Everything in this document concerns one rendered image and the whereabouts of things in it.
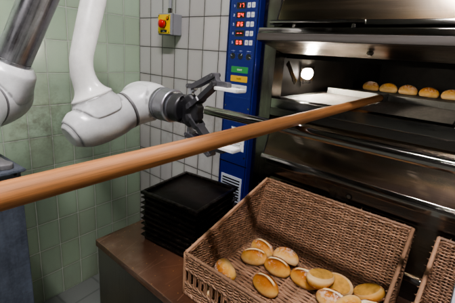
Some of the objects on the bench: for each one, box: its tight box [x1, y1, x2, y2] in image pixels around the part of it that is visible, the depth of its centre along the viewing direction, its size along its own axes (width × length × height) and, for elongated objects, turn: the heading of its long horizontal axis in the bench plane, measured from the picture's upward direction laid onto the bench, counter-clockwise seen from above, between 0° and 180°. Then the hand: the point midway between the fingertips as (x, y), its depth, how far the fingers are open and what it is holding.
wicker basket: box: [182, 177, 416, 303], centre depth 99 cm, size 49×56×28 cm
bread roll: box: [273, 247, 299, 266], centre depth 116 cm, size 10×7×6 cm
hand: (235, 121), depth 70 cm, fingers open, 13 cm apart
